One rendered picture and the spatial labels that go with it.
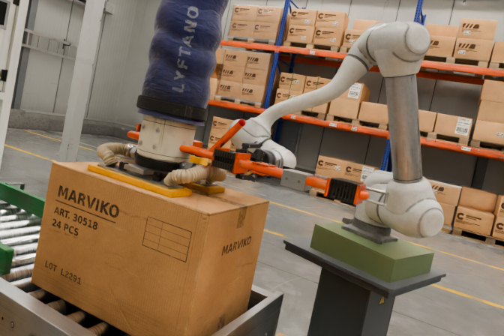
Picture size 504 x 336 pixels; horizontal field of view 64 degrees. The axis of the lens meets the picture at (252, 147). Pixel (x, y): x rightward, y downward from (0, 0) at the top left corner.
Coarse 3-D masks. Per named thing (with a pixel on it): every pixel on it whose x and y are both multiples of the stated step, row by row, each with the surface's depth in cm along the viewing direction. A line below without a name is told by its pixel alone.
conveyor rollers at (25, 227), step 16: (0, 208) 200; (16, 208) 200; (0, 224) 175; (16, 224) 181; (32, 224) 188; (0, 240) 158; (16, 240) 163; (32, 240) 169; (16, 256) 147; (32, 256) 151; (16, 272) 136; (32, 288) 131; (48, 304) 119; (64, 304) 122; (80, 320) 117; (96, 320) 122
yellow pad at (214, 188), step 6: (186, 186) 132; (192, 186) 131; (198, 186) 130; (204, 186) 130; (210, 186) 132; (216, 186) 134; (204, 192) 128; (210, 192) 128; (216, 192) 132; (222, 192) 135
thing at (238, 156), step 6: (216, 150) 116; (222, 150) 120; (228, 150) 124; (216, 156) 117; (222, 156) 115; (228, 156) 114; (234, 156) 114; (240, 156) 115; (246, 156) 118; (216, 162) 116; (222, 162) 116; (228, 162) 115; (234, 162) 114; (222, 168) 115; (228, 168) 114; (234, 168) 114; (240, 168) 117
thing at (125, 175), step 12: (96, 168) 124; (108, 168) 124; (120, 168) 125; (120, 180) 120; (132, 180) 117; (144, 180) 117; (156, 180) 118; (156, 192) 113; (168, 192) 111; (180, 192) 114
